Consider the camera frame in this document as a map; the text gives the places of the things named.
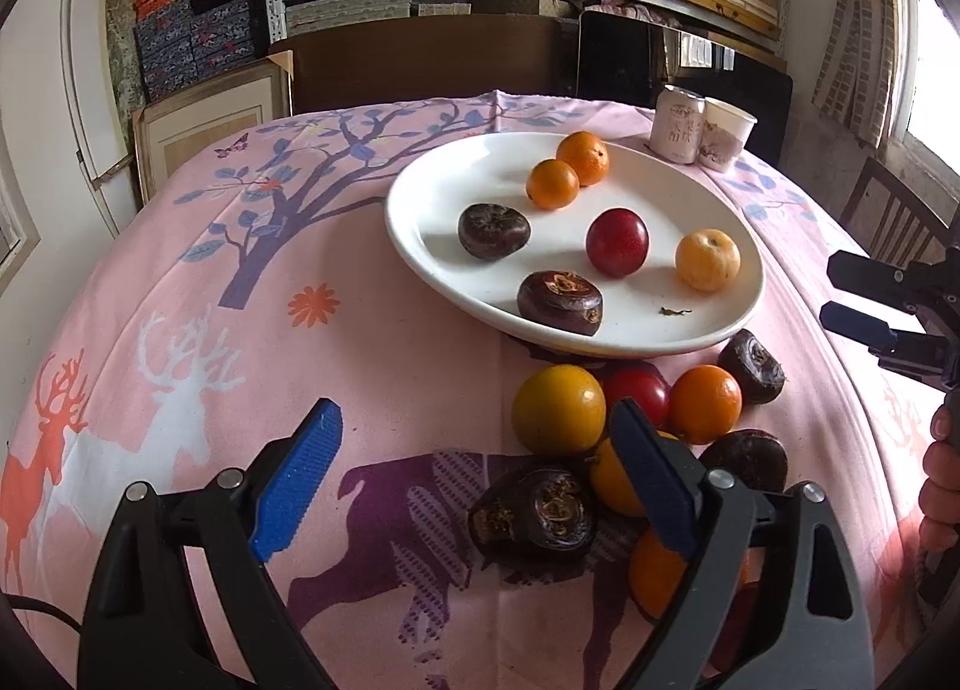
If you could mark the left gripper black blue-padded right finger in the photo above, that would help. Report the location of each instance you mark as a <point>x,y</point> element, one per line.
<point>808,627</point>

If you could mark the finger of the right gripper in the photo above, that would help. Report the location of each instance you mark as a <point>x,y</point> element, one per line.
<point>868,278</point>
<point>847,322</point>

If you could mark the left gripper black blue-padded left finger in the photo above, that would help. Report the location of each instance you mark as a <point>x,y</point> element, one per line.
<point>143,627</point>

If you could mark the dark brown fruit table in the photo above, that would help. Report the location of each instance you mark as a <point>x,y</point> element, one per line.
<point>759,375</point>
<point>754,456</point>
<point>538,516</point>

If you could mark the orange tangerine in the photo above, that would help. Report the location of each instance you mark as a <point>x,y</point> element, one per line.
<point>587,155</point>
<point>552,184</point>
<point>704,404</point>

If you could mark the yellow-orange fruit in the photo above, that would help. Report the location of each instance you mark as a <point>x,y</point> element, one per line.
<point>559,411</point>

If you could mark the dark brown fruit table front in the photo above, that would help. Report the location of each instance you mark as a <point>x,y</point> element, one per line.
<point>538,516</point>

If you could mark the large orange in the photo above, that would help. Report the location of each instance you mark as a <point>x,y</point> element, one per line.
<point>655,572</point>

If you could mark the person's right hand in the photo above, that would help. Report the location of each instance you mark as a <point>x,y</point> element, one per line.
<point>939,499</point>

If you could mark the dark wooden chair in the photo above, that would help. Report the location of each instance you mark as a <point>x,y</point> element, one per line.
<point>906,227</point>

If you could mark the pale yellow fruit on plate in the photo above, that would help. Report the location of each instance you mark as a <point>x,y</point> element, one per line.
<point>707,260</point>

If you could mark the checkered curtain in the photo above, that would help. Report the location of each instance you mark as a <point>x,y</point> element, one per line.
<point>864,67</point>

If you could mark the white oval plate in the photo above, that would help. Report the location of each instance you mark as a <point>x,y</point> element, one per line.
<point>646,314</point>

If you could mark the red plum on table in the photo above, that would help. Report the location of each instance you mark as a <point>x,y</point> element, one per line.
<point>641,382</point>

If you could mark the white paper cup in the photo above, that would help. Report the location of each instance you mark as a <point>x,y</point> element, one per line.
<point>726,130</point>

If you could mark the red plum on plate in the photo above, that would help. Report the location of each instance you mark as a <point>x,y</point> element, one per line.
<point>617,242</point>

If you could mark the white beverage can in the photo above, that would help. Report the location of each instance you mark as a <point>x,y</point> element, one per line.
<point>677,125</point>

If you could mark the dark brown fruit front plate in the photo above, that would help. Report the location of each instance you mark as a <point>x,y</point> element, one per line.
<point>562,300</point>

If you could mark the black glossy panel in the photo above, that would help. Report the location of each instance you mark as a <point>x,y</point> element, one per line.
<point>631,61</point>

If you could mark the dark brown fruit on plate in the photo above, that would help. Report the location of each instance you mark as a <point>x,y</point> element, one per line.
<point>490,231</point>

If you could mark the framed picture leaning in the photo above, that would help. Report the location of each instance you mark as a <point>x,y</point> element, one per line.
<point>176,129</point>

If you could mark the dark brown board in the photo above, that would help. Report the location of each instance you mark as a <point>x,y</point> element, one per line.
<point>425,57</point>

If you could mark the white leaning board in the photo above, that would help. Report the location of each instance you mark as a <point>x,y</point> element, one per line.
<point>103,86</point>

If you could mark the stack of blue patterned boxes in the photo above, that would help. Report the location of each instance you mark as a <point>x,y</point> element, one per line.
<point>178,47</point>

